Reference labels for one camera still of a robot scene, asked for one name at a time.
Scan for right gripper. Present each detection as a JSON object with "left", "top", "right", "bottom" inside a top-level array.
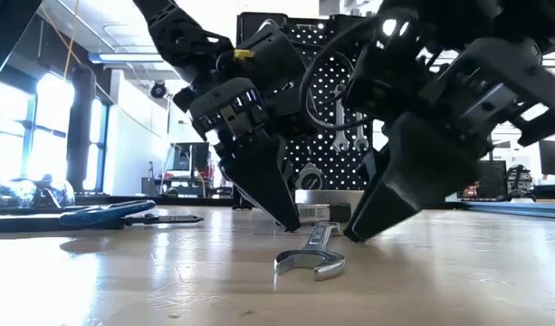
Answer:
[{"left": 343, "top": 38, "right": 555, "bottom": 244}]

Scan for black aluminium table frame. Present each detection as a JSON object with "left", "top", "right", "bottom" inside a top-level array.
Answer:
[{"left": 0, "top": 193, "right": 555, "bottom": 221}]

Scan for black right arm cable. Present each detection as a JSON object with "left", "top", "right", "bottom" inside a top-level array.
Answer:
[{"left": 298, "top": 20, "right": 378, "bottom": 132}]

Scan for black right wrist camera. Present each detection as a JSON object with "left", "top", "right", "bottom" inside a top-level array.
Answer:
[{"left": 347, "top": 11, "right": 441, "bottom": 117}]

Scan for black mesh box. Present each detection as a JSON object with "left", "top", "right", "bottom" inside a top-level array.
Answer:
[{"left": 478, "top": 158, "right": 509, "bottom": 200}]

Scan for white tape roll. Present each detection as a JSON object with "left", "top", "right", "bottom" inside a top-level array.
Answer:
[{"left": 294, "top": 188, "right": 367, "bottom": 214}]

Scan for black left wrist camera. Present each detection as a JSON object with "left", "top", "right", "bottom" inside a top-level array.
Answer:
[{"left": 234, "top": 20, "right": 308, "bottom": 99}]

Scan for silver combination wrench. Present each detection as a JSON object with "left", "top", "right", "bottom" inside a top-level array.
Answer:
[
  {"left": 352, "top": 110, "right": 369, "bottom": 154},
  {"left": 273, "top": 220, "right": 347, "bottom": 282},
  {"left": 332, "top": 82, "right": 350, "bottom": 154}
]

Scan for black round ceiling fixture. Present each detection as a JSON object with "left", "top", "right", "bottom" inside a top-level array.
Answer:
[{"left": 149, "top": 80, "right": 168, "bottom": 100}]

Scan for black building pillar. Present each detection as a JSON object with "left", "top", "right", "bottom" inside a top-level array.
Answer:
[{"left": 65, "top": 64, "right": 98, "bottom": 192}]

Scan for long ceiling light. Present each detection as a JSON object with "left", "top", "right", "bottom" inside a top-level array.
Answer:
[{"left": 89, "top": 53, "right": 165, "bottom": 63}]

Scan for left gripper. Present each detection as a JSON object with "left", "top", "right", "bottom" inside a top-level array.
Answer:
[{"left": 188, "top": 79, "right": 314, "bottom": 233}]

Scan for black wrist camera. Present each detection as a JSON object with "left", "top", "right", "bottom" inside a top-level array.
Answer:
[
  {"left": 234, "top": 20, "right": 308, "bottom": 99},
  {"left": 347, "top": 11, "right": 441, "bottom": 117}
]

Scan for black handled hand tool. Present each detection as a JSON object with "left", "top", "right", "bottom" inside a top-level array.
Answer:
[{"left": 0, "top": 212, "right": 205, "bottom": 233}]

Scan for clear safety glasses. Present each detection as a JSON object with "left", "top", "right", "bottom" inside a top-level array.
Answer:
[{"left": 0, "top": 177, "right": 77, "bottom": 209}]

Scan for black computer monitor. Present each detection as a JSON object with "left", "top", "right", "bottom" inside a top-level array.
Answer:
[
  {"left": 171, "top": 141, "right": 211, "bottom": 173},
  {"left": 538, "top": 139, "right": 555, "bottom": 177}
]

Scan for black perforated peg board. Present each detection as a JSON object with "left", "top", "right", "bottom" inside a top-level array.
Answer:
[{"left": 236, "top": 11, "right": 382, "bottom": 212}]

